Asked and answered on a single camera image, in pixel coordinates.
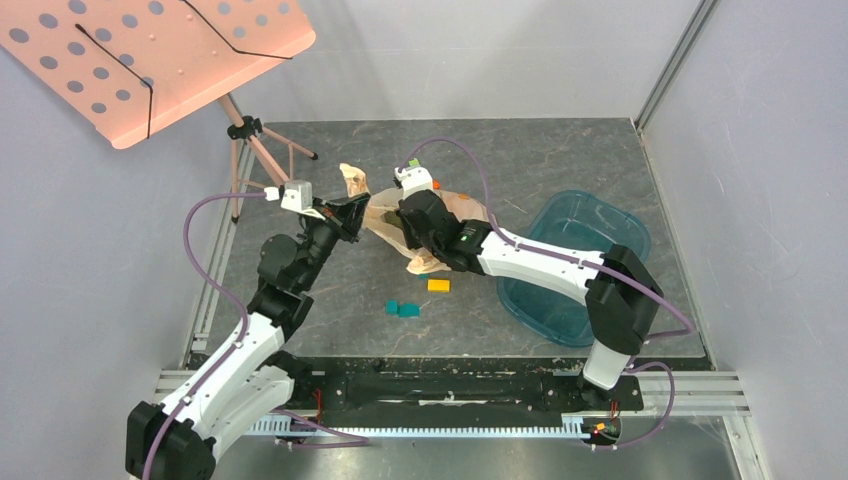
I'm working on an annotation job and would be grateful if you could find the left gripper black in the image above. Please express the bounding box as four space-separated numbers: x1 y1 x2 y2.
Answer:
297 192 371 290

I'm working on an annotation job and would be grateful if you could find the translucent orange plastic bag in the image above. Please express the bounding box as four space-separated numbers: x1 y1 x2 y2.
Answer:
338 162 493 276

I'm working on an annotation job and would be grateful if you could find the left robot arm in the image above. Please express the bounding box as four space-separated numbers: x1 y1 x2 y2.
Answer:
125 183 371 479

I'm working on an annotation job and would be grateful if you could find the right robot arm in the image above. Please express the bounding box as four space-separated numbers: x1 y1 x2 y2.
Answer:
397 190 664 408

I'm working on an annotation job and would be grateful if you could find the yellow rectangular block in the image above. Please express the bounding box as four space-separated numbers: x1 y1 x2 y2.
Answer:
427 278 451 293

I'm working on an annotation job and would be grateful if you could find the teal cube block right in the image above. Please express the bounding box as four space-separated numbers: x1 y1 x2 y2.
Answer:
397 303 421 318

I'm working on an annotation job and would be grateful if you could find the teal cube block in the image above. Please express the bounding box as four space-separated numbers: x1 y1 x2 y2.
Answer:
397 303 421 318
385 300 399 315

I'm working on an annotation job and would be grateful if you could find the teal cube block left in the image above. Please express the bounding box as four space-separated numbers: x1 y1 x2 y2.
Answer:
385 300 399 315

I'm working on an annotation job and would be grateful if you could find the pink music stand tripod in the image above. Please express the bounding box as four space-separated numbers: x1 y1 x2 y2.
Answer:
217 93 319 193

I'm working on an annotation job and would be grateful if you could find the teal transparent plastic tray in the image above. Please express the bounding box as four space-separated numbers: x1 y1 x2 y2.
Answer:
497 190 651 348

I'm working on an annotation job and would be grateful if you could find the pink perforated music stand desk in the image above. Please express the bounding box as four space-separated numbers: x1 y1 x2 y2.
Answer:
1 1 316 149

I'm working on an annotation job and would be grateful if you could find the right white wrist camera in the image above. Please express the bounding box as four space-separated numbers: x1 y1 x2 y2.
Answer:
395 166 434 199

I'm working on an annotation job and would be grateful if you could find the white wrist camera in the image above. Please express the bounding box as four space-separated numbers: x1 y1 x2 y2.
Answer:
263 180 314 215
395 166 434 199

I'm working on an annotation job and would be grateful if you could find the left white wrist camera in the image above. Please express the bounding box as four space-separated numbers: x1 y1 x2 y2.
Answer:
263 180 314 215

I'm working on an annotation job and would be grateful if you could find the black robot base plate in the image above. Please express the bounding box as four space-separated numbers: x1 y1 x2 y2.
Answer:
269 355 644 413

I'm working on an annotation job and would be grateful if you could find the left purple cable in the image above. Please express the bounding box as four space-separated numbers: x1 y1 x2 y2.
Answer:
140 192 372 480

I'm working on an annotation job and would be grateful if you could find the purple cable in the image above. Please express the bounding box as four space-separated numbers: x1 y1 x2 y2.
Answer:
140 192 372 480
396 137 696 452

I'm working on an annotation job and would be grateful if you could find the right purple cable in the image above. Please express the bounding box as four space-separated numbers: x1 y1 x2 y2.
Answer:
396 137 696 452

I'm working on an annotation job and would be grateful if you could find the aluminium frame rail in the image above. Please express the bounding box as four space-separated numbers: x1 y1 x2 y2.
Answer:
152 370 773 480

